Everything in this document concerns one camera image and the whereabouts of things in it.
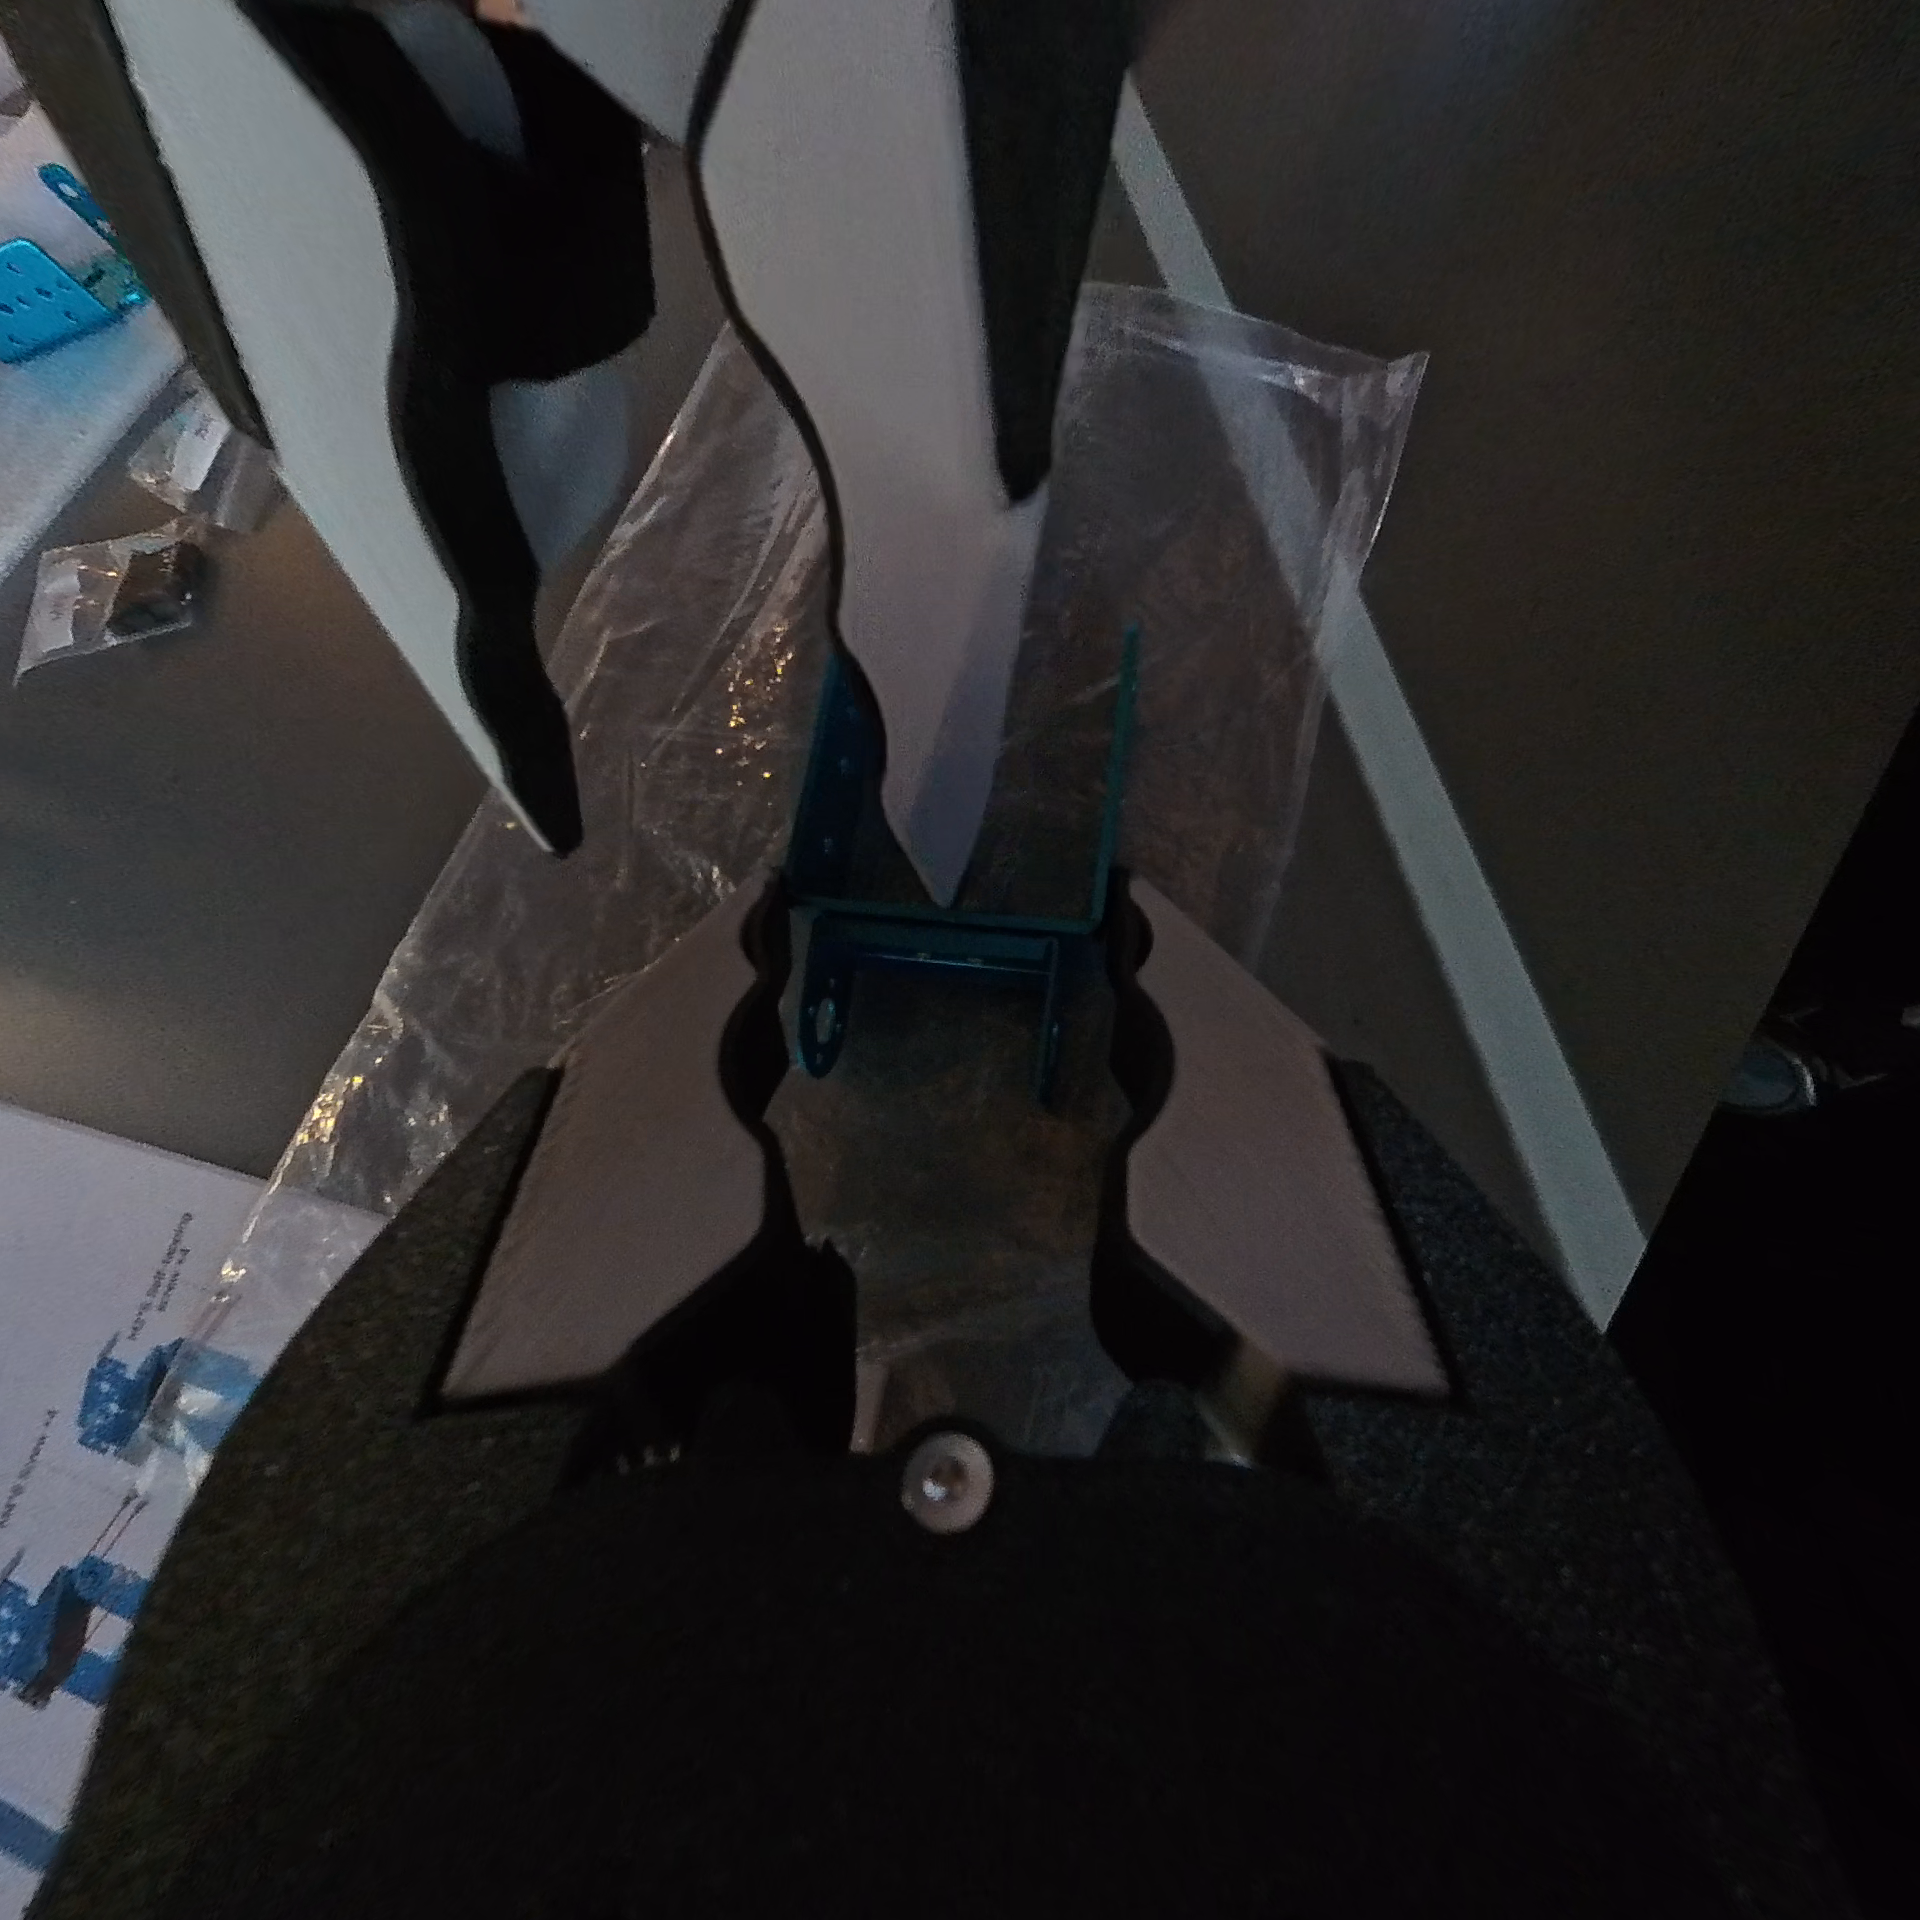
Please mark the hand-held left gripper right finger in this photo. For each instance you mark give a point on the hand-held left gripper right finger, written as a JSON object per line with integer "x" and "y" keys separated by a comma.
{"x": 1270, "y": 1200}

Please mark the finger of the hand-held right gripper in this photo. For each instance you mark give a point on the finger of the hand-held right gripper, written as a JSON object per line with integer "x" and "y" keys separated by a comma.
{"x": 883, "y": 376}
{"x": 283, "y": 298}

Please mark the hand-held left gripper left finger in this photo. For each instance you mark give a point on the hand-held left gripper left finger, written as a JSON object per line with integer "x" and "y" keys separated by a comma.
{"x": 628, "y": 1200}

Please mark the clear plastic bag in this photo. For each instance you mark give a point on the clear plastic bag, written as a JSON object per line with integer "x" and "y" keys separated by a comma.
{"x": 1229, "y": 500}

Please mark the blue metal bracket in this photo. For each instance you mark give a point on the blue metal bracket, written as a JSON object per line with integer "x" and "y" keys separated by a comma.
{"x": 830, "y": 780}

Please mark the small labelled plastic bag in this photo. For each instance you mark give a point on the small labelled plastic bag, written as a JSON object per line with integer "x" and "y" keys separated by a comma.
{"x": 205, "y": 470}

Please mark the blue metal box part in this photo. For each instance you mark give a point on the blue metal box part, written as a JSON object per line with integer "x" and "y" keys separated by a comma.
{"x": 46, "y": 298}

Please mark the small bag with black part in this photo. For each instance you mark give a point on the small bag with black part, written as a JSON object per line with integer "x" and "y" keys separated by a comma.
{"x": 144, "y": 592}

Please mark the black round badge reel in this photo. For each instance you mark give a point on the black round badge reel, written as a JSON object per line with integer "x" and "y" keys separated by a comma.
{"x": 1787, "y": 1061}

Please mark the white assembly instruction booklet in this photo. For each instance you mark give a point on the white assembly instruction booklet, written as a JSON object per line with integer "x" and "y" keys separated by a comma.
{"x": 94, "y": 1232}

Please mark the person's black clothing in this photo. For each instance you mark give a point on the person's black clothing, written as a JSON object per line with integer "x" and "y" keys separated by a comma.
{"x": 1794, "y": 1351}

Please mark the thin blue metal frame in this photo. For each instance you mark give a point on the thin blue metal frame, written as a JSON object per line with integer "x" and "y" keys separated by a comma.
{"x": 59, "y": 203}

